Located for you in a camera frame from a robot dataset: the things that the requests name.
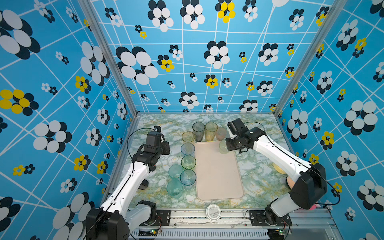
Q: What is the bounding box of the aluminium corner post right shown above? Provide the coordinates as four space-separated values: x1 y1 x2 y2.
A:
273 0 349 115

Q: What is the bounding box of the aluminium corner post left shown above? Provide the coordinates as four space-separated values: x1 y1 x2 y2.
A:
77 0 139 117

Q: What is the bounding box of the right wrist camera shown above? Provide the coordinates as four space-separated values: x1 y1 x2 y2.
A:
227 118 249 139

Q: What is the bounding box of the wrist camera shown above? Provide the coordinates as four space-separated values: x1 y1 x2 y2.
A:
146 126 165 147
227 118 249 139

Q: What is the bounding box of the light green short glass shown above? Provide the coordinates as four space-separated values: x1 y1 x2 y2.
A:
219 140 229 154

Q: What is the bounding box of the tall grey glass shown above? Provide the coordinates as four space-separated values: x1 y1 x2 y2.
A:
193 122 205 142

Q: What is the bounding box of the aluminium front rail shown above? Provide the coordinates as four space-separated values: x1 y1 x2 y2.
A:
130 209 342 240

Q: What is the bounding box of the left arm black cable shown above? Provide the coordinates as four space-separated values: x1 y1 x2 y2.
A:
126 127 155 175

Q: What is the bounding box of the white round lid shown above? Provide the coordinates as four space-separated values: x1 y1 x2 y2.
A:
206 204 221 222

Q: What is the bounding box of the blue glass lower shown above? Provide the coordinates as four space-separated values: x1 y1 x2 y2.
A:
180 169 197 187

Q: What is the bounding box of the aluminium corner post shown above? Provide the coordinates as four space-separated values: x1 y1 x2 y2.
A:
77 0 139 117
273 0 349 115

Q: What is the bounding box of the beige plastic tray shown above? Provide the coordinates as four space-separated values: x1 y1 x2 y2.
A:
195 142 245 201

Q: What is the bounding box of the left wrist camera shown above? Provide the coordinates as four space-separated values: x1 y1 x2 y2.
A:
146 126 165 147

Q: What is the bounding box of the teal glass lowest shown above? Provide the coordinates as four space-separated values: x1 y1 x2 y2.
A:
167 179 183 199

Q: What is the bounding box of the pink dotted glass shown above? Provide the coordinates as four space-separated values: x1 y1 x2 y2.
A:
216 128 228 141

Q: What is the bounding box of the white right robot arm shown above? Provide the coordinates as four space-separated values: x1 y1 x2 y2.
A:
226 125 327 226

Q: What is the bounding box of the teal glass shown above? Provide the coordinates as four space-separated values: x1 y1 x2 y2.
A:
169 164 184 179

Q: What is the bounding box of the yellow sponge ball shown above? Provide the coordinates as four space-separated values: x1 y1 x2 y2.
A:
273 163 286 175

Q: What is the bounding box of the blue short glass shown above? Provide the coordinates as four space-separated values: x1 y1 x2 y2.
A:
181 143 195 156

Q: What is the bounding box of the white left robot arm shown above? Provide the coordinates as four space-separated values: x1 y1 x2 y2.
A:
83 141 170 240

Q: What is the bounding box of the pink plush doll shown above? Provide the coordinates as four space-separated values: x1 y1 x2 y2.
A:
286 177 296 189

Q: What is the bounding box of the tall yellow glass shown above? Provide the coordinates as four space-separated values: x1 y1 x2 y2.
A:
205 122 219 142

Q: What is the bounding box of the yellow short glass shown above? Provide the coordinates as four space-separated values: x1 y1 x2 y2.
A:
182 131 196 144

